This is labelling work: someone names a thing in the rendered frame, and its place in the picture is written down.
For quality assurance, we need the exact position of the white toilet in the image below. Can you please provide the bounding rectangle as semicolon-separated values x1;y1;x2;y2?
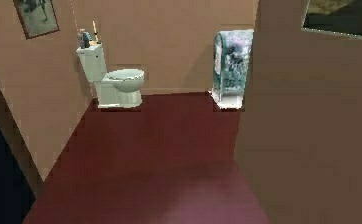
75;43;146;109

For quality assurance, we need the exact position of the orange candle stick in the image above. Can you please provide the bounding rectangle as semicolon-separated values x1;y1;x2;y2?
89;20;100;47

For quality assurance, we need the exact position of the teal round brush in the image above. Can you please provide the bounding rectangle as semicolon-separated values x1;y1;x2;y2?
81;31;92;49

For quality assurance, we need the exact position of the purple small bottle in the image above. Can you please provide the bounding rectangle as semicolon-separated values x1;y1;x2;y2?
76;29;85;49

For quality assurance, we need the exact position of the grey framed wall picture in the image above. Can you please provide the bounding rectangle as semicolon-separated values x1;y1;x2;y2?
12;0;60;40

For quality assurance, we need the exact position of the dark framed wall picture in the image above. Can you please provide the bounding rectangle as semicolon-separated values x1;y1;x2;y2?
301;0;362;41

